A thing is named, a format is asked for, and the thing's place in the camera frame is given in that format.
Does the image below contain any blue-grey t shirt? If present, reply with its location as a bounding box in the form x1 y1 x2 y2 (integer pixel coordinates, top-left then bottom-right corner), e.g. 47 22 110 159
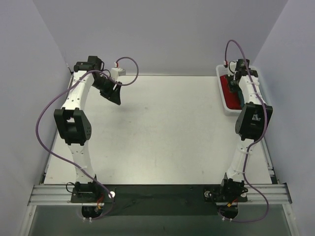
237 89 245 108

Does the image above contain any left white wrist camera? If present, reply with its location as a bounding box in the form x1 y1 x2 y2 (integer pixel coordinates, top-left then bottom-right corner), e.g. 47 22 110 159
110 62 126 81

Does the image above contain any red rolled t shirt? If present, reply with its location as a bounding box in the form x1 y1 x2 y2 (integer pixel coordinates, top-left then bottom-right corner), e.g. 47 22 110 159
220 75 242 110

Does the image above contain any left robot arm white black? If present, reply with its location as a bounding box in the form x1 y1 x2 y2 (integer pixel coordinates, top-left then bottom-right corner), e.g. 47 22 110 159
54 56 125 202

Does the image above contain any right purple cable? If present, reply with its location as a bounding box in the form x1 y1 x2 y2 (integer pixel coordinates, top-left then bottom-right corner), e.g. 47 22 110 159
222 39 269 223

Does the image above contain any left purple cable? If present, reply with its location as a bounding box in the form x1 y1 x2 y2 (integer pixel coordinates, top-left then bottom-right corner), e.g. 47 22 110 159
36 57 140 219

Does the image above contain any purple cable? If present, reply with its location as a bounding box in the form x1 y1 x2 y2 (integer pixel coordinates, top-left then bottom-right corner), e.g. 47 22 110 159
222 39 269 223
36 57 140 219

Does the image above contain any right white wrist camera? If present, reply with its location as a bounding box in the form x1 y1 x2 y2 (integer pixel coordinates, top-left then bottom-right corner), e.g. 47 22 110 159
223 60 237 76

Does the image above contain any white plastic basket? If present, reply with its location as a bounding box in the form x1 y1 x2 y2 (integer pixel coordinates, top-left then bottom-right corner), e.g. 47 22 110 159
215 64 264 116

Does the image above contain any aluminium rail frame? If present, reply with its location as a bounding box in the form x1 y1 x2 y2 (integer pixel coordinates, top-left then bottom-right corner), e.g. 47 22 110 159
27 71 293 206

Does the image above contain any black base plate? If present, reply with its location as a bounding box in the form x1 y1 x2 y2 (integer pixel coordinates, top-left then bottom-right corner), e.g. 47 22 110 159
70 183 247 219

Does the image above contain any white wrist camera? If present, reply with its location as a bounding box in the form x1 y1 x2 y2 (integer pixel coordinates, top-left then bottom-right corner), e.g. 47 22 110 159
110 62 126 81
223 60 237 76

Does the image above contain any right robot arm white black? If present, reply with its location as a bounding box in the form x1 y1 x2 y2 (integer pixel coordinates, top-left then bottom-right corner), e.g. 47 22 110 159
218 59 273 201

